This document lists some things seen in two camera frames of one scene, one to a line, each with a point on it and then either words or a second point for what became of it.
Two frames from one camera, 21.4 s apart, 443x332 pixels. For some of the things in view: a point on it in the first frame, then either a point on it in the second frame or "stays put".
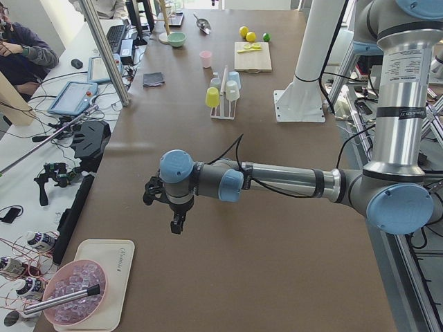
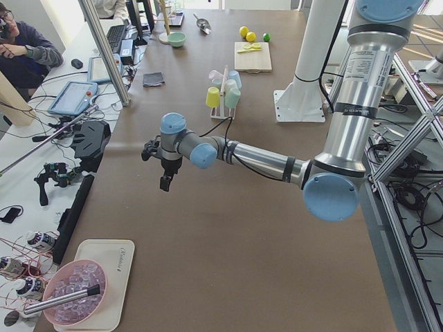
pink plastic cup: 206,58 to 214,74
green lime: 266,37 stays put
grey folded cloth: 153,79 stays put
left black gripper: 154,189 to 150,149
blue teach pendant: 74,98 stays put
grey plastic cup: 216,79 stays put
